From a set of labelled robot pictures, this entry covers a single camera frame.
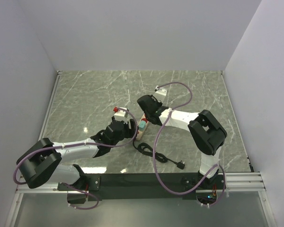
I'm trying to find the teal plug adapter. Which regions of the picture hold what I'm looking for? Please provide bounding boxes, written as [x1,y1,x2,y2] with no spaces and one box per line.
[139,121,146,131]

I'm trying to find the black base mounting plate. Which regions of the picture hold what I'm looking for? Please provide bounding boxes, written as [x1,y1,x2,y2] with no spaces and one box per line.
[57,173,224,204]

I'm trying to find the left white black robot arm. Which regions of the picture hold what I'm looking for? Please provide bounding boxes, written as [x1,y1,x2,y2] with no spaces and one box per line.
[16,119,137,190]

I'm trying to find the beige power strip red sockets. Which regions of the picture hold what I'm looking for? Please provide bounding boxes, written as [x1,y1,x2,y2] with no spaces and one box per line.
[136,114,149,140]

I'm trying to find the black power strip cord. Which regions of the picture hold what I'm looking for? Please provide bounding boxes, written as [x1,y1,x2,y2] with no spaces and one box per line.
[132,139,186,169]

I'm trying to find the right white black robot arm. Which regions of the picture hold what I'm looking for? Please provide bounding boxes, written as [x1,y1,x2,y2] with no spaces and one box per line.
[137,95,227,189]

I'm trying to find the aluminium extrusion rail front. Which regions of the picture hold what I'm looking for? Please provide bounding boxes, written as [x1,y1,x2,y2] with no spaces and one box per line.
[15,172,266,194]

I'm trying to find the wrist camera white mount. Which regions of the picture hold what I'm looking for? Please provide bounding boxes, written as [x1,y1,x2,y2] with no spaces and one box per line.
[153,86,167,103]
[113,107,128,122]

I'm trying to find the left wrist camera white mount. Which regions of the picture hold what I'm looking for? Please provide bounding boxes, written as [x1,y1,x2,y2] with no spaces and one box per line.
[113,107,128,122]

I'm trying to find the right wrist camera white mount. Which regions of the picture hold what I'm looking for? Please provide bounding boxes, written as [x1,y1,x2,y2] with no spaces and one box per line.
[153,86,167,103]

